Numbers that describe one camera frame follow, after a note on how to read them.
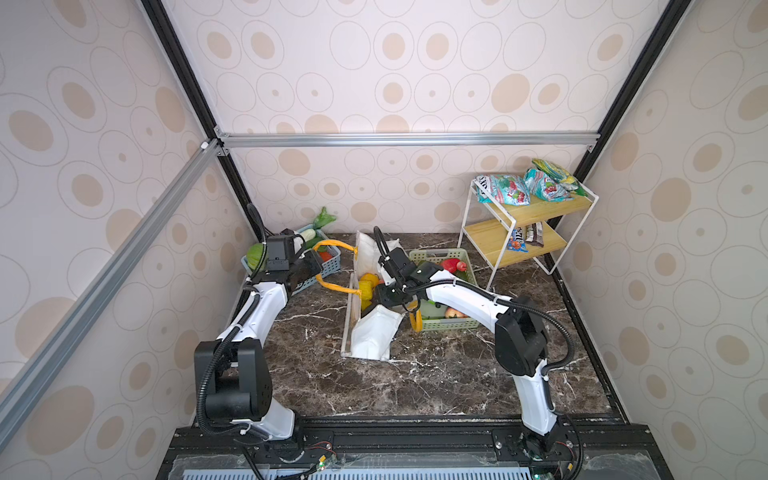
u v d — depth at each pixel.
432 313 0.97
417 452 0.74
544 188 0.80
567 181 0.79
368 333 0.84
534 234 0.97
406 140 0.99
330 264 1.04
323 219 1.12
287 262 0.67
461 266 1.03
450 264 1.05
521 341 0.51
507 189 0.83
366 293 0.92
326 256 1.08
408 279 0.67
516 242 0.95
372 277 0.98
